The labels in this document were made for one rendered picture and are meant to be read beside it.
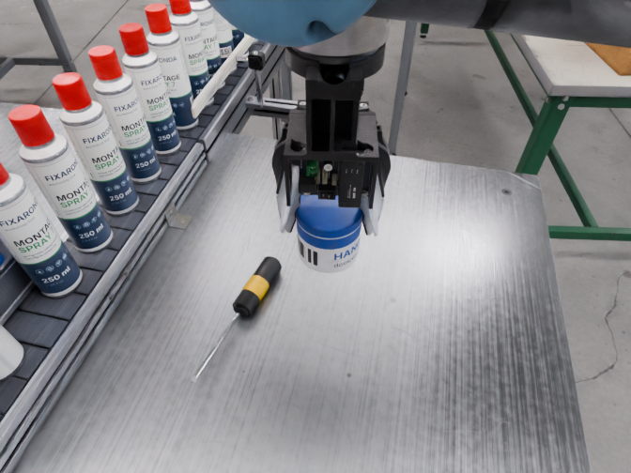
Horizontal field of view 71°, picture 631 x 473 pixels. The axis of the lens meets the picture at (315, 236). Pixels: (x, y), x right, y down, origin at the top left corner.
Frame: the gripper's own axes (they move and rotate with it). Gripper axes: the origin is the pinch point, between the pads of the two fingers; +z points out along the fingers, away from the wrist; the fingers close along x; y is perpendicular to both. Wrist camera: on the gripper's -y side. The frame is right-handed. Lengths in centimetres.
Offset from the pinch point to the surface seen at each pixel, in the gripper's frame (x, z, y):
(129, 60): -29.6, -4.1, -27.1
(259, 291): -9.1, 15.2, -1.2
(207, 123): -23.2, 12.4, -36.8
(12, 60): -181, 81, -200
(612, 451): 83, 100, -11
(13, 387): -33.4, 12.6, 14.5
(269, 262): -8.3, 14.6, -5.9
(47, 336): -32.6, 12.5, 8.3
